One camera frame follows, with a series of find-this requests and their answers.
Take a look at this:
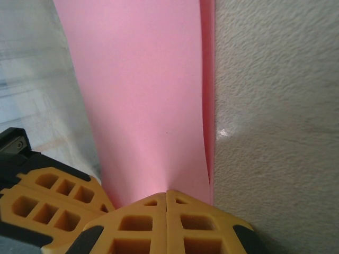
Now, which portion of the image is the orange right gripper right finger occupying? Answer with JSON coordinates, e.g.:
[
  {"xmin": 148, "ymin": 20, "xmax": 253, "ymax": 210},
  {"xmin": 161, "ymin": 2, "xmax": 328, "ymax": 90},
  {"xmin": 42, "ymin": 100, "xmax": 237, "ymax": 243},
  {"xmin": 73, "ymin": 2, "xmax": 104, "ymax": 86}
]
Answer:
[{"xmin": 166, "ymin": 189, "xmax": 263, "ymax": 254}]

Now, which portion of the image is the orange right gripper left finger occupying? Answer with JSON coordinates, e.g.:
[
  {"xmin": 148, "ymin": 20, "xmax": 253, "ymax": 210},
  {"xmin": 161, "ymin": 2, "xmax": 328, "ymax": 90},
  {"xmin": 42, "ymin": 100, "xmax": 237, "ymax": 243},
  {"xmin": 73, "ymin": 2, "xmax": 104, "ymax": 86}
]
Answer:
[{"xmin": 41, "ymin": 190, "xmax": 167, "ymax": 254}]

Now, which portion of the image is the pink cloth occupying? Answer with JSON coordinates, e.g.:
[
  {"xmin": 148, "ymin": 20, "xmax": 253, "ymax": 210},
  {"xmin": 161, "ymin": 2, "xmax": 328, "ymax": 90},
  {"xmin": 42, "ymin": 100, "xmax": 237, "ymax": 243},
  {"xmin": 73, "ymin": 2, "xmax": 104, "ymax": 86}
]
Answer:
[{"xmin": 52, "ymin": 0, "xmax": 216, "ymax": 206}]

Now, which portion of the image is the translucent plastic enclosure panel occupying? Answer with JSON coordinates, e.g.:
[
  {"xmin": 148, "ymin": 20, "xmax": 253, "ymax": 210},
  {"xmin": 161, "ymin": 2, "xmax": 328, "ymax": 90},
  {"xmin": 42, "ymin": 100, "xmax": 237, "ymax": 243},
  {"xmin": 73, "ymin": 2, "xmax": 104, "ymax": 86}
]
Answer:
[{"xmin": 0, "ymin": 0, "xmax": 103, "ymax": 183}]

